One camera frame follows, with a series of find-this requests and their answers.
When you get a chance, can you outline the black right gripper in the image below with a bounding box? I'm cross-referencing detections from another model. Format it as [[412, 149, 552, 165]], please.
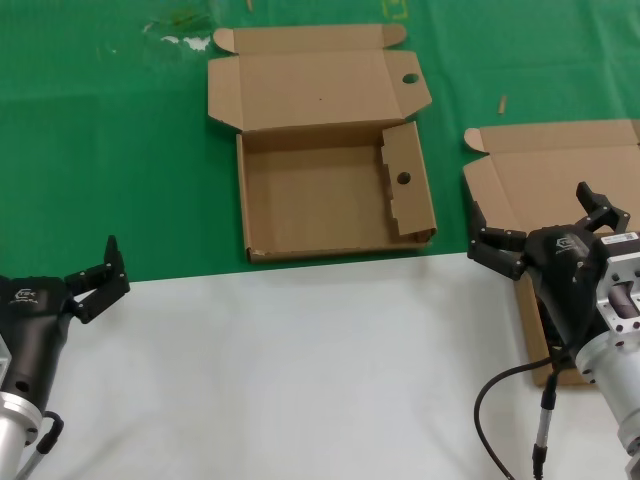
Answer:
[[467, 181, 634, 354]]

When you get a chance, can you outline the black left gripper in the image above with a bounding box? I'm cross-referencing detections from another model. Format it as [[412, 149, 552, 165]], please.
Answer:
[[0, 234, 131, 409]]

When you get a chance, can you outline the empty open cardboard box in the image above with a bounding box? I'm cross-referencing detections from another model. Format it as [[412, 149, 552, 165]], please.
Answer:
[[206, 23, 439, 265]]

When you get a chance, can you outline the green table mat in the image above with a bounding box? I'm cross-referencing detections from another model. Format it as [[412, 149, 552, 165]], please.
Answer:
[[0, 0, 640, 284]]

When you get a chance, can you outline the open cardboard box with cables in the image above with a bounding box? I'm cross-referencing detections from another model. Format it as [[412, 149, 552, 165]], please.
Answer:
[[462, 118, 640, 389]]

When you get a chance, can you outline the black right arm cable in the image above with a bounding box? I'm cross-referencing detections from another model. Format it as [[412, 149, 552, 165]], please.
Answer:
[[473, 349, 576, 480]]

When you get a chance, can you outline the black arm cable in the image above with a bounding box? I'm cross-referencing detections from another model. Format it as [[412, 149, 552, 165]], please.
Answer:
[[473, 349, 576, 480], [17, 409, 65, 480]]

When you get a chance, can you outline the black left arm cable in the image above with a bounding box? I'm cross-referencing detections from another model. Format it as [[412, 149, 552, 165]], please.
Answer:
[[17, 409, 65, 480]]

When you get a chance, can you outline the silver plug right arm cable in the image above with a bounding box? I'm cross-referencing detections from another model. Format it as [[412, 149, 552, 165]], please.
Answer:
[[530, 369, 564, 480]]

